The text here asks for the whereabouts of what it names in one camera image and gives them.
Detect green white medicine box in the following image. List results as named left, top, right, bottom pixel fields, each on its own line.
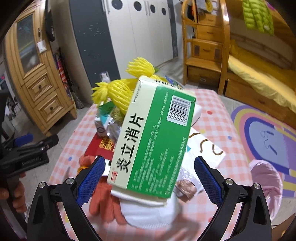
left=107, top=76, right=196, bottom=199

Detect white foam block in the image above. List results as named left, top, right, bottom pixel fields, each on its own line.
left=191, top=104, right=202, bottom=126

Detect pink lined trash bin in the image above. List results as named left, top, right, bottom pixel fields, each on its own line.
left=249, top=160, right=283, bottom=221

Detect left hand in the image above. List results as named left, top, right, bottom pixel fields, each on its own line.
left=0, top=181, right=27, bottom=213

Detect orange knit glove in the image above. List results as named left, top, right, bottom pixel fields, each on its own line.
left=77, top=155, right=128, bottom=225

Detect small teal white carton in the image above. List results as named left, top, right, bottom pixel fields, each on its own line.
left=94, top=101, right=115, bottom=137

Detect crumpled silver foil wrapper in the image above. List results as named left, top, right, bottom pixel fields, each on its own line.
left=106, top=107, right=125, bottom=142

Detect wooden cabinet with glass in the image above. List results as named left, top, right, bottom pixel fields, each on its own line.
left=4, top=1, right=77, bottom=137

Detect colourful oval rug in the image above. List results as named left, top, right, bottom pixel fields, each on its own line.
left=231, top=105, right=295, bottom=198

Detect clear spray bottle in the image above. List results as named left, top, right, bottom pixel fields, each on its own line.
left=99, top=71, right=111, bottom=83

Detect yellow foam fruit net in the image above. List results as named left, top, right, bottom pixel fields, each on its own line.
left=91, top=78, right=139, bottom=115

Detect white card with brown print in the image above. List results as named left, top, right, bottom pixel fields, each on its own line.
left=182, top=128, right=226, bottom=170

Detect white knit cloth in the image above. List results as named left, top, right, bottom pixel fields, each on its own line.
left=111, top=188, right=181, bottom=230

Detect pink checkered tablecloth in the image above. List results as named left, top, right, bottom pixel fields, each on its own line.
left=47, top=89, right=253, bottom=240

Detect white wardrobe with dots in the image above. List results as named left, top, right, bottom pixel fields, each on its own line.
left=69, top=1, right=178, bottom=85

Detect wooden bunk bed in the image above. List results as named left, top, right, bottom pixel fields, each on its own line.
left=218, top=1, right=295, bottom=128

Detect wooden stair drawers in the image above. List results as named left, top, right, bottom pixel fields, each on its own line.
left=181, top=1, right=230, bottom=95

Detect green puffer jacket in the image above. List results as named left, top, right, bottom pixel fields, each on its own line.
left=242, top=0, right=274, bottom=36

